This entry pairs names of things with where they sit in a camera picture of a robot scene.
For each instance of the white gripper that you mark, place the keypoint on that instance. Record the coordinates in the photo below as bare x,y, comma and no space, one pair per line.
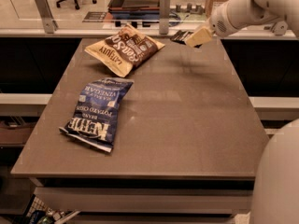
219,24

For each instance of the black rxbar chocolate bar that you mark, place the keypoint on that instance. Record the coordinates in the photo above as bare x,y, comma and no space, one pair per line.
185,38

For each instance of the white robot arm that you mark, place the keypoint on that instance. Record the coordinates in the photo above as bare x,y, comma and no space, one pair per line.
233,15

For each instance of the brown and yellow chip bag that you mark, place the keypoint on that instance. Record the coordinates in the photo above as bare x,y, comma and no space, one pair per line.
125,50

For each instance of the blue kettle chip bag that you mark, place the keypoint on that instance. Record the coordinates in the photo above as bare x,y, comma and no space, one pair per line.
95,117

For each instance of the open tray box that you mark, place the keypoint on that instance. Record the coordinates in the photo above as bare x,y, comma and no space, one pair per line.
134,9

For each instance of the middle metal glass bracket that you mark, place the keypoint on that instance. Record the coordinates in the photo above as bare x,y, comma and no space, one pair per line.
164,6

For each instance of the metal glass bracket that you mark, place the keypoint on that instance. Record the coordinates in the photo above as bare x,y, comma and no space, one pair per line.
49,23
164,6
279,28

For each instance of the right metal glass bracket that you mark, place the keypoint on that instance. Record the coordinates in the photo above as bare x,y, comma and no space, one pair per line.
279,28

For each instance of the left metal glass bracket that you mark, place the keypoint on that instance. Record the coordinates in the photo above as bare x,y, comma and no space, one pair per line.
49,23

